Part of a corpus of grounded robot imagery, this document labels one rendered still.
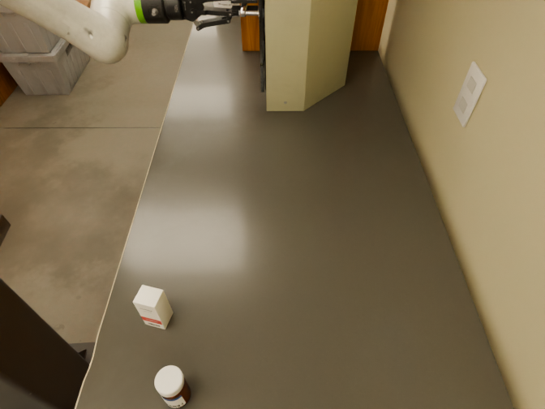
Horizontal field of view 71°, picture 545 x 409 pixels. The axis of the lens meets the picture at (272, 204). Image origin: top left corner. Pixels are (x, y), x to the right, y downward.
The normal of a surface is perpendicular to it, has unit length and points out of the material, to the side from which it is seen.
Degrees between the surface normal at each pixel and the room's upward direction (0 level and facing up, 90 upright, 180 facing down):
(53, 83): 96
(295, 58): 90
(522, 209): 90
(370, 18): 90
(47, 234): 0
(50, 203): 0
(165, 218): 0
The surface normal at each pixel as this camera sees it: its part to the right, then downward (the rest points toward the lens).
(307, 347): 0.00, -0.66
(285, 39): 0.00, 0.75
